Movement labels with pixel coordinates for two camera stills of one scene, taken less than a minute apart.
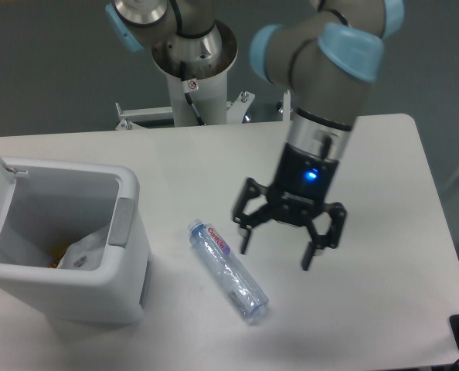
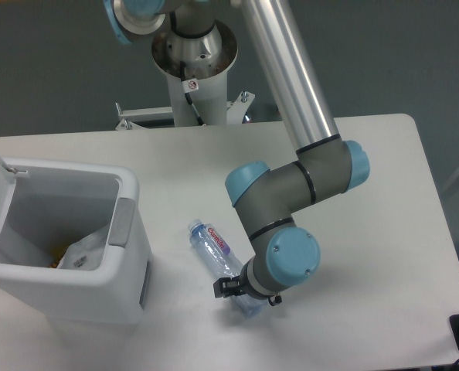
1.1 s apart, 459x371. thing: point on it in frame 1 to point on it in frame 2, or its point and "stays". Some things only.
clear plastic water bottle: (239, 283) stays
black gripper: (301, 185) to (226, 287)
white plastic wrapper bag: (87, 253) stays
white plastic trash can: (73, 242) stays
